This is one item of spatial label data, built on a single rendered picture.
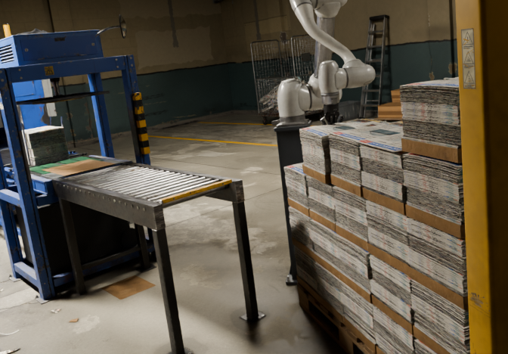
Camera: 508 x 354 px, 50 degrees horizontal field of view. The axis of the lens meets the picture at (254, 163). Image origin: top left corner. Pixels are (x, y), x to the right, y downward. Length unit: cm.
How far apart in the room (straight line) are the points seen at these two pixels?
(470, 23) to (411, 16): 894
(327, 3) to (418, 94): 138
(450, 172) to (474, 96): 47
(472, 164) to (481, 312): 36
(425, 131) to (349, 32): 933
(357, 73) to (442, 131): 110
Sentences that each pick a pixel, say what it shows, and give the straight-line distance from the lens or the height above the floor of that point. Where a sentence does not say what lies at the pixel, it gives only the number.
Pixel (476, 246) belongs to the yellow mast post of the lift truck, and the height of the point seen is 95.
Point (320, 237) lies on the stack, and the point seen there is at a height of 54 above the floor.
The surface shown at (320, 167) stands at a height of 90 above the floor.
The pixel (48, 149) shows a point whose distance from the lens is 458.
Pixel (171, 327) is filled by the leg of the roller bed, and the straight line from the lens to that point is 283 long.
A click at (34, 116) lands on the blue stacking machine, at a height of 108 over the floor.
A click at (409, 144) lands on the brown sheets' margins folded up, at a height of 109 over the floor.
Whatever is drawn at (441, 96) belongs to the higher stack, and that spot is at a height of 126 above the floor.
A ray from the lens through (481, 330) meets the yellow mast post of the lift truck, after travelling 146.
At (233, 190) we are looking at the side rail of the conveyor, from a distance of 290.
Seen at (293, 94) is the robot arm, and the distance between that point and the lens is 323.
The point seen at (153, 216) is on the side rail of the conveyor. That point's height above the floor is 75.
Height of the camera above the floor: 144
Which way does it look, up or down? 11 degrees down
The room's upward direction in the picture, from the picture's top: 7 degrees counter-clockwise
